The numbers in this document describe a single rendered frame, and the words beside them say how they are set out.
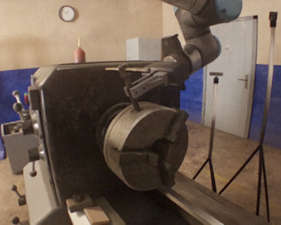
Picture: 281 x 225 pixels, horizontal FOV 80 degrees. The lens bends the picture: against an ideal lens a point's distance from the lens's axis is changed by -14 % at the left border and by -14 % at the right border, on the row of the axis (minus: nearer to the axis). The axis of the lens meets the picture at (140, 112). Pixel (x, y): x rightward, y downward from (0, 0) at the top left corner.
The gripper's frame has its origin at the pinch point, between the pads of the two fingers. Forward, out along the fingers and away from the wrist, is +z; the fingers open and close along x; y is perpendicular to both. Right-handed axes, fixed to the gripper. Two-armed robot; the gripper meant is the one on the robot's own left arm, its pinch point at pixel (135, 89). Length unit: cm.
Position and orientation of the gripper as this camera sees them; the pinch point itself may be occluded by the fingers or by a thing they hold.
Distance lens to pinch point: 49.7
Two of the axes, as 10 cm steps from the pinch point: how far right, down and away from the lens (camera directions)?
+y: 3.3, 8.4, 4.3
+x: -5.5, -2.1, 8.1
